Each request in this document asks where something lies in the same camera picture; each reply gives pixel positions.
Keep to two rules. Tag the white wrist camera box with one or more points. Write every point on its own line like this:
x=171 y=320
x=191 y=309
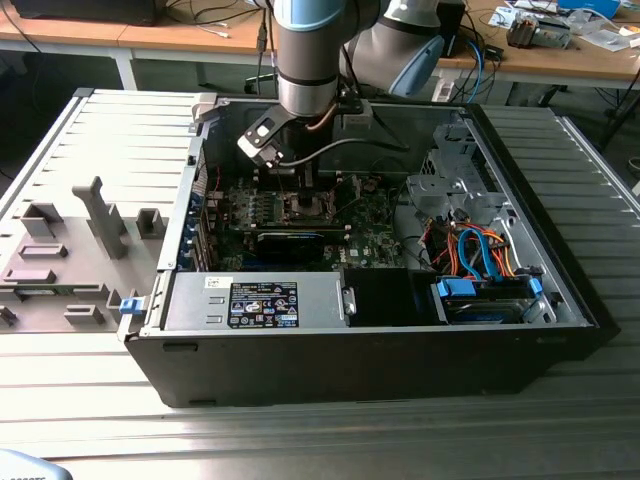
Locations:
x=255 y=140

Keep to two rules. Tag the CPU cooler heatsink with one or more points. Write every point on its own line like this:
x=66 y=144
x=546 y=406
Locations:
x=522 y=32

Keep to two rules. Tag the CPU socket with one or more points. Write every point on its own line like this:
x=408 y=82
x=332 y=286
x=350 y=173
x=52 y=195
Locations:
x=290 y=214

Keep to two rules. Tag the beige plastic bracket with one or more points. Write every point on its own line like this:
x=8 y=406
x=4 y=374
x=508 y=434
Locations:
x=205 y=107

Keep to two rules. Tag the grey power supply unit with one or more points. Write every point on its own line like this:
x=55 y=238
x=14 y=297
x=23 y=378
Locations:
x=195 y=300

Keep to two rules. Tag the green motherboard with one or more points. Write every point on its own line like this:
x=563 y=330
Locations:
x=372 y=235

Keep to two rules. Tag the black upright box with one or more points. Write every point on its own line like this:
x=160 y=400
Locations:
x=455 y=25

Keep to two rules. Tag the hard disk in blue carrier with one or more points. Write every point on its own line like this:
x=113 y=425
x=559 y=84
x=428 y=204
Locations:
x=480 y=312

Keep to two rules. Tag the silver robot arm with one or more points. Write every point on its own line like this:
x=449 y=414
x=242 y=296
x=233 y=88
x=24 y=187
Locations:
x=305 y=60

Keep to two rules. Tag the black graphics card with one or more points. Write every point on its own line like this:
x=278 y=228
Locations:
x=290 y=246

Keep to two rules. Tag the black flat device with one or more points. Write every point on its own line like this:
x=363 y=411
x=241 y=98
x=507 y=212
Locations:
x=85 y=12

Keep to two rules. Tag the pale rounded device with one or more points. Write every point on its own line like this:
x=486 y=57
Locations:
x=25 y=470

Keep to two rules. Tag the white label tag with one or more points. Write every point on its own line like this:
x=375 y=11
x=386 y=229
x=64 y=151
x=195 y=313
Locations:
x=442 y=91

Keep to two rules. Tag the clear plastic bag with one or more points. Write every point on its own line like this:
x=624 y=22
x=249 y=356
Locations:
x=605 y=40

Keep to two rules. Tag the blue cardboard box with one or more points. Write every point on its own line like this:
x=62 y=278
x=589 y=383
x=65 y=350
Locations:
x=590 y=6

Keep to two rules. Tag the metal drive cage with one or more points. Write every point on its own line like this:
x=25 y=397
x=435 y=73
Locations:
x=432 y=192

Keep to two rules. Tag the grey parts rack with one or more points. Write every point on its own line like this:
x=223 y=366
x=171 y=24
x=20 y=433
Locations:
x=75 y=235

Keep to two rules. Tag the green RAM stick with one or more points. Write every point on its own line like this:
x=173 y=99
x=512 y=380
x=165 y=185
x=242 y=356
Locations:
x=35 y=291

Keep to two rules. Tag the black open PC case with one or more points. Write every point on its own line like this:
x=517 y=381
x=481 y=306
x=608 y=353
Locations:
x=350 y=370

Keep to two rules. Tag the wooden desk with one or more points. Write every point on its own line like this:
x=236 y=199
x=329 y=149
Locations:
x=550 y=62
x=150 y=37

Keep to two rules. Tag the printed paper leaflet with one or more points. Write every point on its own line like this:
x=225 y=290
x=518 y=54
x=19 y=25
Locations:
x=502 y=17

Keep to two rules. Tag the grey metal device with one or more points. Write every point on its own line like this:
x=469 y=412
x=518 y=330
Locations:
x=555 y=35

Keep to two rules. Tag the blue case latch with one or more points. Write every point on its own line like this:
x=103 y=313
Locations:
x=131 y=306

